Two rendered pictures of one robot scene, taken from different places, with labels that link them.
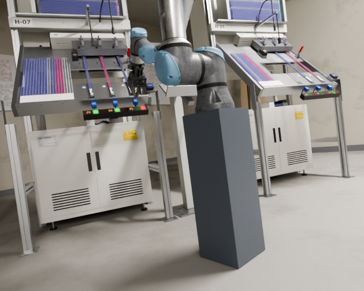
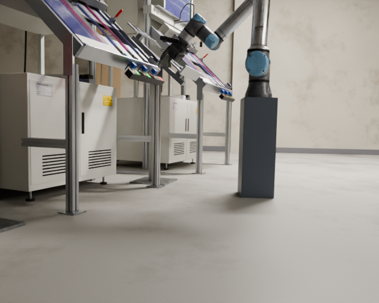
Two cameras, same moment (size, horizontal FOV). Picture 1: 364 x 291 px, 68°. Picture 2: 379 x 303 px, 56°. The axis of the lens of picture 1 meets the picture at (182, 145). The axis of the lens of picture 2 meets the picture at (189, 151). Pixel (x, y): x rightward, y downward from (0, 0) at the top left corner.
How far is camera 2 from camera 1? 158 cm
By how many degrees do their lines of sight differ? 46
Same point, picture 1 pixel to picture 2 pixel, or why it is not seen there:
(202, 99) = (261, 89)
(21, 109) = (85, 50)
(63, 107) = (111, 59)
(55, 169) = (49, 125)
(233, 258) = (271, 192)
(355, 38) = (203, 53)
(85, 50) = not seen: outside the picture
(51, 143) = (48, 93)
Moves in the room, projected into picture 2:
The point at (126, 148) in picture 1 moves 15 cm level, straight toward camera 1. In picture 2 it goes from (103, 115) to (122, 115)
